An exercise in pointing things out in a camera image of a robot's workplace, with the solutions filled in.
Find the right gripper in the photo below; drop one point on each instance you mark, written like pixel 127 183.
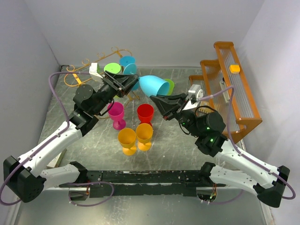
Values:
pixel 167 103

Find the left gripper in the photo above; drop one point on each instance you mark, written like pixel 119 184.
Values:
pixel 121 83

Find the green wine glass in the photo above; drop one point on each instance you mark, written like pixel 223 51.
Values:
pixel 171 86
pixel 112 68

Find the dark blue wine glass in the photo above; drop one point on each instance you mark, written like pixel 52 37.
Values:
pixel 128 63

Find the light blue wine glass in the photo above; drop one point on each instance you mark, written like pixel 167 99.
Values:
pixel 152 85

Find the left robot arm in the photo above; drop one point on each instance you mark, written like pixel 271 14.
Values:
pixel 27 175

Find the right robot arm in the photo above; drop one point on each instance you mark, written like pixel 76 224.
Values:
pixel 265 181

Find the magenta wine glass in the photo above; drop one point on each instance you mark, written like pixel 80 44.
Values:
pixel 116 113

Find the red wine glass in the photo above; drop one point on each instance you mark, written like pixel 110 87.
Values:
pixel 145 113

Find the right orange wine glass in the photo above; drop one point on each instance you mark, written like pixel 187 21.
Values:
pixel 144 133

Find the orange wine glass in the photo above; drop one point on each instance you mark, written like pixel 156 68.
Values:
pixel 127 139
pixel 144 133

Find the left orange wine glass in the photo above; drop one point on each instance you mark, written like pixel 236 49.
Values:
pixel 127 139

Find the orange wooden tiered rack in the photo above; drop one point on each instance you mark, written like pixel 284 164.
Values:
pixel 236 104

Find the yellow cube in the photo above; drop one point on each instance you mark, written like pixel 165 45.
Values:
pixel 234 68

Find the white box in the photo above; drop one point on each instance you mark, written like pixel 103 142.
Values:
pixel 56 161

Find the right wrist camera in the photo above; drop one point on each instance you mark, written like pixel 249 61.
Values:
pixel 195 93

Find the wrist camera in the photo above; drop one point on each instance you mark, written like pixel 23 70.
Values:
pixel 195 93
pixel 94 71

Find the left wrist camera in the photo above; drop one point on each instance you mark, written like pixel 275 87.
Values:
pixel 94 71

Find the gold wire glass rack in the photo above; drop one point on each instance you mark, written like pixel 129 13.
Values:
pixel 71 69

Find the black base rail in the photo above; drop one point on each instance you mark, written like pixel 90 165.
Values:
pixel 135 183

